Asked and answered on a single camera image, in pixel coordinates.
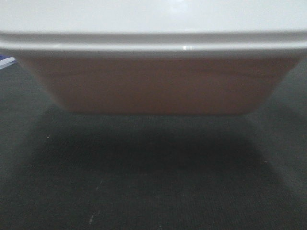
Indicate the white lidded storage bin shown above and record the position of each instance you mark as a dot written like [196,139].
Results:
[160,57]

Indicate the blue crate at left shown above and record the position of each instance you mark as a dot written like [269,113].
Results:
[6,61]

